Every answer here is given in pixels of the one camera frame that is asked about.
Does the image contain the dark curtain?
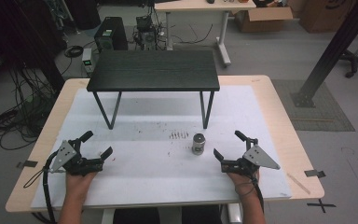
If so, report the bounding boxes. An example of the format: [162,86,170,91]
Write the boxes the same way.
[0,0,68,94]

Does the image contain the person's right hand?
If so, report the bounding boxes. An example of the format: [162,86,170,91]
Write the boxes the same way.
[226,169,261,198]

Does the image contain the metal cylinder weight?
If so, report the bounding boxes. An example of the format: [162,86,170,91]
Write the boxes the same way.
[191,133,207,156]

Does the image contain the bundle of black floor cables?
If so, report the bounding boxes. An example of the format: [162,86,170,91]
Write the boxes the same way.
[0,66,63,151]

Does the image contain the black computer tower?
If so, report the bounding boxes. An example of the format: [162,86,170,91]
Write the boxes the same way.
[93,16,129,53]

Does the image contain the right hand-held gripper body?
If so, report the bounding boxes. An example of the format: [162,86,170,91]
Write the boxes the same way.
[220,137,282,177]

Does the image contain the black metal stand beam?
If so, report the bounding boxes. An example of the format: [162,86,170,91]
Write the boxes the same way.
[289,0,358,109]

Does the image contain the white-legged wooden desk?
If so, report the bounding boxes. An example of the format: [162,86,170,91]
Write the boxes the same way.
[153,0,258,68]

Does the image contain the black tape strip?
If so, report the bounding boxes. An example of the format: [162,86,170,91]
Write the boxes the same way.
[303,169,327,179]
[15,160,39,170]

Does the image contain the black electronics unit with cables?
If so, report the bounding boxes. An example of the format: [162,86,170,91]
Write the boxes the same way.
[132,14,158,51]

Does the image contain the black tape cross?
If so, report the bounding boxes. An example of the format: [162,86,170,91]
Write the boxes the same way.
[306,198,337,215]

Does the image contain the coiled black cable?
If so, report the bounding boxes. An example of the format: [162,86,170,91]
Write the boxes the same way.
[63,45,85,59]

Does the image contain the large closed cardboard box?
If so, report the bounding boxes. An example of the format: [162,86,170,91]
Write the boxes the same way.
[297,0,357,35]

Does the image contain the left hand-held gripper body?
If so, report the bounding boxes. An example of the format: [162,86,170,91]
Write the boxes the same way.
[48,138,104,177]

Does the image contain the grey floor mat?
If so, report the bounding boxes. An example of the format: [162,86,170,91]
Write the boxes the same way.
[271,78,356,133]

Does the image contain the black desk shelf riser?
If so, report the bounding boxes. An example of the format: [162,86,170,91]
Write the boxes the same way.
[86,49,221,131]

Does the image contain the thin black cable loop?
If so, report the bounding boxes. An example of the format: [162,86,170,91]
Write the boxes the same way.
[22,167,51,189]

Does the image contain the open cardboard box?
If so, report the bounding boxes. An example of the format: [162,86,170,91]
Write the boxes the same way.
[233,6,295,34]

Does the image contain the grey bench power supply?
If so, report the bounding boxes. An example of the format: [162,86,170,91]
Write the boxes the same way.
[81,48,97,77]

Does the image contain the person's legs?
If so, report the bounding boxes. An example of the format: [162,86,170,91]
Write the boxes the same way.
[112,204,224,224]

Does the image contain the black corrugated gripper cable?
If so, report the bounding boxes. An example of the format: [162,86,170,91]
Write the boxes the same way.
[42,150,60,224]

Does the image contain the dark wrist band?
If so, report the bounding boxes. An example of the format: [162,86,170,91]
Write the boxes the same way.
[234,181,258,198]

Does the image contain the person's left hand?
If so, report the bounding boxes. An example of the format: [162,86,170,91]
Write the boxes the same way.
[65,170,99,201]

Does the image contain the white table mat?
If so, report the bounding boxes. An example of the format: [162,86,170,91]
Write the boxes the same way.
[30,85,294,210]

